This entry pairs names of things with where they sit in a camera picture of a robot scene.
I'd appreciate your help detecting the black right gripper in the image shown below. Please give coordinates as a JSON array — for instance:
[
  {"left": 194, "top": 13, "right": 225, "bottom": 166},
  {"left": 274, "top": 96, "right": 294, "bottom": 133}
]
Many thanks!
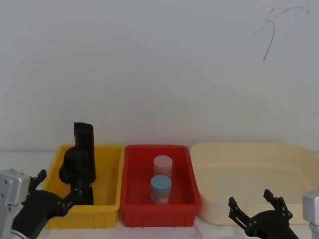
[{"left": 228, "top": 189, "right": 300, "bottom": 239}]

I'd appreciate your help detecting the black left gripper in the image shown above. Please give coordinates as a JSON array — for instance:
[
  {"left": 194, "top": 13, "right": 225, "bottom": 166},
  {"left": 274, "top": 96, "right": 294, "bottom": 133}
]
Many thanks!
[{"left": 11, "top": 169, "right": 84, "bottom": 239}]

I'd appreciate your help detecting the cream plastic tub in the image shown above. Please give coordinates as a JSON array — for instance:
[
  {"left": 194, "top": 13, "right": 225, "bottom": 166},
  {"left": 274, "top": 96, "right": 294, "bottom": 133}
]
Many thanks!
[{"left": 189, "top": 142, "right": 319, "bottom": 226}]

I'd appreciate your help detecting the yellow plastic bin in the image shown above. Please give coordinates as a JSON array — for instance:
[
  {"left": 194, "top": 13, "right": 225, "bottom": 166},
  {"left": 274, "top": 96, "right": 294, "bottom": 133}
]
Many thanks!
[{"left": 41, "top": 144, "right": 125, "bottom": 230}]

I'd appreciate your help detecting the red plastic bin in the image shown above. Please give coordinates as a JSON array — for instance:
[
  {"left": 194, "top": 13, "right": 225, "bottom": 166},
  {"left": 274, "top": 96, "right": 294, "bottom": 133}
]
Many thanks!
[{"left": 119, "top": 144, "right": 202, "bottom": 228}]

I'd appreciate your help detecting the clear jar blue lid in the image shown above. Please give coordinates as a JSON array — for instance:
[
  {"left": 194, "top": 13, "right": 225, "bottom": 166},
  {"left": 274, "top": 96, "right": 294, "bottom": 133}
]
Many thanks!
[{"left": 150, "top": 175, "right": 172, "bottom": 205}]

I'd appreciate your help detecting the clear jar pink lid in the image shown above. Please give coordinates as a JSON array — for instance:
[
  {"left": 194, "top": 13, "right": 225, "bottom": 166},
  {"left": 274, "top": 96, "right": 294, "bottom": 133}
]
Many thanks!
[{"left": 153, "top": 155, "right": 173, "bottom": 179}]

